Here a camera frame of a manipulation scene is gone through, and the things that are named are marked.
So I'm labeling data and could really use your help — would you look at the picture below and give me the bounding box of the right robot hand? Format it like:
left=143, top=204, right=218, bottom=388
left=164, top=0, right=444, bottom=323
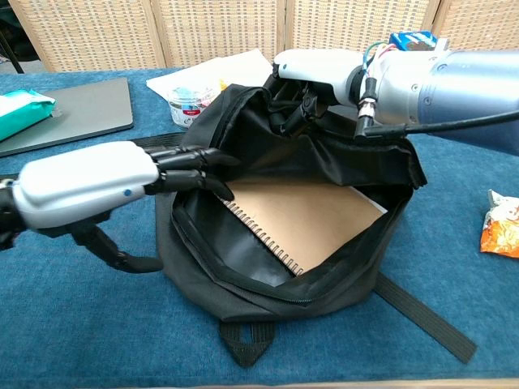
left=263, top=49, right=366, bottom=137

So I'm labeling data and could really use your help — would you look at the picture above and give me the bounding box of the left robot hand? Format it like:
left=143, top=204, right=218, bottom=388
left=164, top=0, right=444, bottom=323
left=11, top=140, right=242, bottom=275

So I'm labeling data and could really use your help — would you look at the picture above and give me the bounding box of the brown spiral notebook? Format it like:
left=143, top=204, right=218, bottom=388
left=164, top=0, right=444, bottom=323
left=218, top=177, right=388, bottom=279

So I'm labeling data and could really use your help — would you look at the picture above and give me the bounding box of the black backpack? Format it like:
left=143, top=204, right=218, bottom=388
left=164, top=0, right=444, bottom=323
left=129, top=83, right=478, bottom=369

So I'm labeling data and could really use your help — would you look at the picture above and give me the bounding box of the white booklet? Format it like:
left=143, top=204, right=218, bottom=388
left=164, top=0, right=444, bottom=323
left=221, top=48, right=273, bottom=88

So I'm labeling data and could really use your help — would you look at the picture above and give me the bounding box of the grey laptop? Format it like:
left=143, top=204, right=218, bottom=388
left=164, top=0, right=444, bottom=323
left=0, top=77, right=135, bottom=159

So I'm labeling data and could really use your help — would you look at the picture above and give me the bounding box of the teal wet wipes pack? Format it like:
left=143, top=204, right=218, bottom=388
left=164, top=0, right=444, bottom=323
left=0, top=89, right=57, bottom=143

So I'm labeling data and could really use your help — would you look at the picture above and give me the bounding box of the blue cookie box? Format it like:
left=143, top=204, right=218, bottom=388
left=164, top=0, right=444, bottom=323
left=388, top=30, right=449, bottom=53

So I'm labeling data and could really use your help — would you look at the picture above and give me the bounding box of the wicker folding screen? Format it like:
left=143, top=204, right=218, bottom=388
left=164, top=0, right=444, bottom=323
left=7, top=0, right=519, bottom=74

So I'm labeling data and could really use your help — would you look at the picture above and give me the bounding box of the clear tub of binder clips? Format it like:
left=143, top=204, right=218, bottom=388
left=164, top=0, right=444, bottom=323
left=167, top=84, right=222, bottom=130

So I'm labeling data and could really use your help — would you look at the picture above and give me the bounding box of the blue table cloth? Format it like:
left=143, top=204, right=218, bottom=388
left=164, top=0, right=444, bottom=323
left=0, top=66, right=519, bottom=386

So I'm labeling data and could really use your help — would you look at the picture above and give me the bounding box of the white and yellow envelope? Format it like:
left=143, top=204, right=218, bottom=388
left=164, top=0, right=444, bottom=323
left=145, top=60, right=228, bottom=98

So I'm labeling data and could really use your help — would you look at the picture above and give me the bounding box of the black stand pole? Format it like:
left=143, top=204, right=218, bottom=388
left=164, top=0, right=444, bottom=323
left=0, top=32, right=24, bottom=74

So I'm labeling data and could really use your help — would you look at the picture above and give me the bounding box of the orange snack bag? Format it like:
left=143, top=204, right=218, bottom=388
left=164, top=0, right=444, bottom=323
left=479, top=189, right=519, bottom=259

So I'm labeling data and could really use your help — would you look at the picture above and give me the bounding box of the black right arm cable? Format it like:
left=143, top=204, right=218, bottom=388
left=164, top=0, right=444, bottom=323
left=354, top=76, right=519, bottom=141

